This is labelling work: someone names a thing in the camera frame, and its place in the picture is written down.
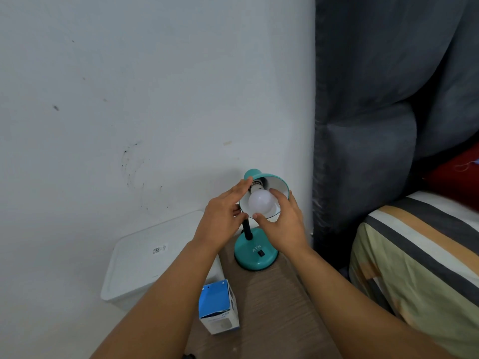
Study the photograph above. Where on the person's right hand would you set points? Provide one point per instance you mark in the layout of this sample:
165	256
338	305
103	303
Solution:
288	231

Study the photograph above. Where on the person's left hand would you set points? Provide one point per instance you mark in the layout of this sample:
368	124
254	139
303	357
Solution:
220	220

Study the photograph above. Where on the white light bulb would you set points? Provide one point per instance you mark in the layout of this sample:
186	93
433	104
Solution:
262	201

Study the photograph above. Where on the teal desk lamp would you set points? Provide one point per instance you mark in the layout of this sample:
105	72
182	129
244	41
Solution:
254	257

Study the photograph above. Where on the white plastic storage box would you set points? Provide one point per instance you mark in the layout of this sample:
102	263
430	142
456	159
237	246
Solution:
218	271

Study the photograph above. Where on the blue white bulb carton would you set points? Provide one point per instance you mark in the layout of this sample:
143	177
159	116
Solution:
215	299

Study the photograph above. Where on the white storage box lid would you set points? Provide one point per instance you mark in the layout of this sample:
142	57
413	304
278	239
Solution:
138	261

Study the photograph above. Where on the person's left forearm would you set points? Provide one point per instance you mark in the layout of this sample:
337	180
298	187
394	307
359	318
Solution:
161	306

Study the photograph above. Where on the person's right forearm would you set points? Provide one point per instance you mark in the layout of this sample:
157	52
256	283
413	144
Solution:
348	306

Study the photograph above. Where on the striped pillow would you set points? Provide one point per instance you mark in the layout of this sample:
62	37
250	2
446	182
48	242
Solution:
430	276

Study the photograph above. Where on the red pillow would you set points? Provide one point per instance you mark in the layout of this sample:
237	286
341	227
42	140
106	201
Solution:
456	175

